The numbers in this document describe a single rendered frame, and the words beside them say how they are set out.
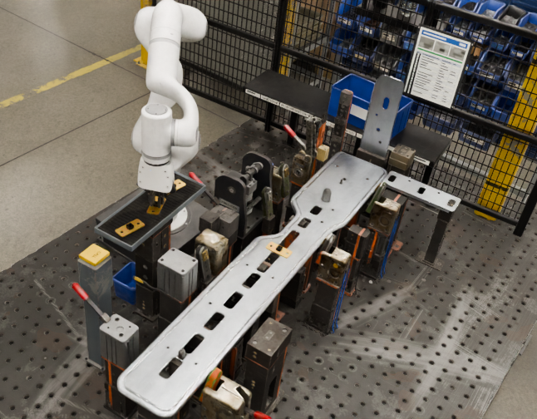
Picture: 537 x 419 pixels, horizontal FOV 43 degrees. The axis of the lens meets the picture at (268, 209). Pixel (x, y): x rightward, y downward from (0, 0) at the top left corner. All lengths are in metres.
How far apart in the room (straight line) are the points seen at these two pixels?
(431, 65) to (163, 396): 1.70
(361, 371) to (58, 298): 1.06
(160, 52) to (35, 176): 2.32
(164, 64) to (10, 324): 1.02
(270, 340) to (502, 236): 1.43
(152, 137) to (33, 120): 2.86
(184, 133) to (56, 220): 2.06
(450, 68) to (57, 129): 2.68
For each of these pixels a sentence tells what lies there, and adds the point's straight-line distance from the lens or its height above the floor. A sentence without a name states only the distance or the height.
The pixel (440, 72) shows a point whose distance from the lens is 2.84.
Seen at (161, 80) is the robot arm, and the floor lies 1.54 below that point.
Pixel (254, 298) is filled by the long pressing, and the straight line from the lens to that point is 2.06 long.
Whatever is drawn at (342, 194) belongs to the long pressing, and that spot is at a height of 1.00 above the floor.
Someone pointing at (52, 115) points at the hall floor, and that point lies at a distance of 4.76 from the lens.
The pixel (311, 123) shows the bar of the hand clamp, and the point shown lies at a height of 1.21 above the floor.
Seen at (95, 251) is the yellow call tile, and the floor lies 1.16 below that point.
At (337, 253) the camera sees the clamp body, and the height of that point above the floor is 1.04.
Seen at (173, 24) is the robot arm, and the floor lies 1.64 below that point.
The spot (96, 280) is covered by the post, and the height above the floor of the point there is 1.10.
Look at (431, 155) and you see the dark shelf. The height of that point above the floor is 1.03.
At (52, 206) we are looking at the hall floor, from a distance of 3.97.
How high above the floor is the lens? 2.49
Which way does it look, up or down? 39 degrees down
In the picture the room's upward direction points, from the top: 8 degrees clockwise
